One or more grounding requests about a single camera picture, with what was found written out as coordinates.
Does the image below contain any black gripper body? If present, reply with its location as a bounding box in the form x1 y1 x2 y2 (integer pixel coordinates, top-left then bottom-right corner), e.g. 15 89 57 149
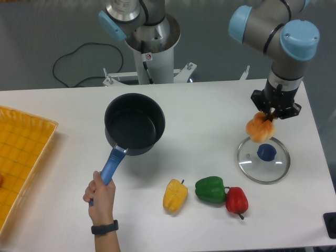
251 80 301 119

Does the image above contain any round twisted bread roll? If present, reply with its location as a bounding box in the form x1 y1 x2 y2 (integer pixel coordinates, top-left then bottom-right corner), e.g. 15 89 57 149
246 112 276 143

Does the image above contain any black saucepan with blue handle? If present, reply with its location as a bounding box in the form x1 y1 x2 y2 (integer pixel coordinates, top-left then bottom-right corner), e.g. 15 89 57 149
100 93 165 185

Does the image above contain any person's forearm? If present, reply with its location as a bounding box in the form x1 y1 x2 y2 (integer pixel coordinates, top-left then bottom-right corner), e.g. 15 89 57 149
94 231 121 252

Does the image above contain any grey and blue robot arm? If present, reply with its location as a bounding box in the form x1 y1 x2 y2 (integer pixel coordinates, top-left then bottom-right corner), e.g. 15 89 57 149
228 1 320 121

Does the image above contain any person's right hand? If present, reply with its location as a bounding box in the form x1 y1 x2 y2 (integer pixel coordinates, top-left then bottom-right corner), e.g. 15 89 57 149
83 171 116 226

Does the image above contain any glass lid with blue knob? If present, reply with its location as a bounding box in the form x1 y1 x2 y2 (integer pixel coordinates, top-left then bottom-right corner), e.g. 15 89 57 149
236 137 291 185

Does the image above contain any red bell pepper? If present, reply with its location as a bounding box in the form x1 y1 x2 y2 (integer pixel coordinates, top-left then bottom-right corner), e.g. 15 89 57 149
226 187 249 220

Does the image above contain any green bell pepper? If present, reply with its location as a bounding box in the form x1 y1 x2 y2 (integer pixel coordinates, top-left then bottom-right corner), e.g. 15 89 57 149
195 176 230 204

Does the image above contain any black device at table edge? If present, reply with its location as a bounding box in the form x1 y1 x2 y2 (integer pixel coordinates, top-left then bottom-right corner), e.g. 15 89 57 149
323 212 336 239

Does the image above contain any yellow bell pepper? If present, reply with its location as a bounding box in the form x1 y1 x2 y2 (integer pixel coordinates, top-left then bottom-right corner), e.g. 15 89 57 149
163 179 188 213

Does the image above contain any black wristband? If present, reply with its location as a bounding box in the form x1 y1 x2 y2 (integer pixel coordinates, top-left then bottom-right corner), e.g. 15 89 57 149
91 220 119 235

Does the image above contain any yellow woven basket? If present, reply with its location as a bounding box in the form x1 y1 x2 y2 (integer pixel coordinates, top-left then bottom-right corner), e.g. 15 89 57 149
1 106 58 233

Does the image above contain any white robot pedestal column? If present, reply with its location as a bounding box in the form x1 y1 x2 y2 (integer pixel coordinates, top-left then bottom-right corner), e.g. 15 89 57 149
98 0 182 85

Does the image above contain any white metal base frame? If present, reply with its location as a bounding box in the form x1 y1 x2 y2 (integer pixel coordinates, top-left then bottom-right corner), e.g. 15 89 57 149
102 62 251 87

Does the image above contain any black cable on floor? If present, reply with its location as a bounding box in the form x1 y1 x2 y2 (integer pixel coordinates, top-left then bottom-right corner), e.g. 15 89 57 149
52 42 124 88

